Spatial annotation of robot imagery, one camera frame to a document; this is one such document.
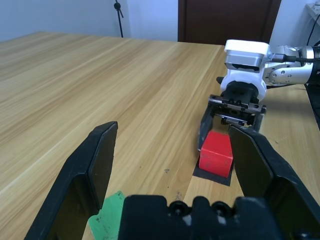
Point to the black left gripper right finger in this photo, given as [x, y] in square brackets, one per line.
[262, 165]

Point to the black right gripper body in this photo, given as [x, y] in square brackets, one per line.
[240, 105]

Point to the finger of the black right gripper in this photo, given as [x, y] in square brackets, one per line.
[205, 127]
[258, 123]

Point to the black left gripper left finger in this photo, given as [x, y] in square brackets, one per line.
[82, 170]

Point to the red wooden block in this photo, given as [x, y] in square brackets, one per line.
[216, 155]

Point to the green wooden block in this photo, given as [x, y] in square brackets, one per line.
[110, 217]

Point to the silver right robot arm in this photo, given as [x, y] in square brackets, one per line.
[287, 75]

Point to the black square marker pad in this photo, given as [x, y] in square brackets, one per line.
[212, 178]

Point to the dark brown door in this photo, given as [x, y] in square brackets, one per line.
[225, 20]

